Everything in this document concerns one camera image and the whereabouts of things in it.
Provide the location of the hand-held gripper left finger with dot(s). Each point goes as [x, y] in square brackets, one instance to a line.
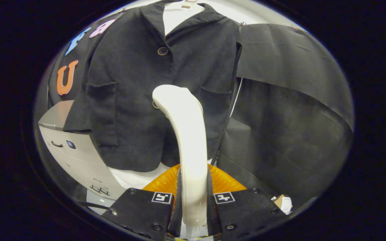
[139, 211]

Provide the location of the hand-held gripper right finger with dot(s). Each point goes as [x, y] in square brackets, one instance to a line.
[246, 211]

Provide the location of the white garment steamer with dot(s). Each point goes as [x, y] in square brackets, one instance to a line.
[193, 150]

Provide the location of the black jacket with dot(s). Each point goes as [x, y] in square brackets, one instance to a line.
[136, 100]

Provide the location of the small cardboard box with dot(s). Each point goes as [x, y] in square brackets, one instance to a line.
[284, 203]

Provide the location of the grey drawer cabinet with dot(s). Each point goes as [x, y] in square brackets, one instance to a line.
[79, 157]

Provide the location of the black backdrop cloth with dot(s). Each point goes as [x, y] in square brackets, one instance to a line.
[286, 134]

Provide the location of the white mannequin torso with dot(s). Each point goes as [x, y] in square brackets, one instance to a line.
[179, 16]

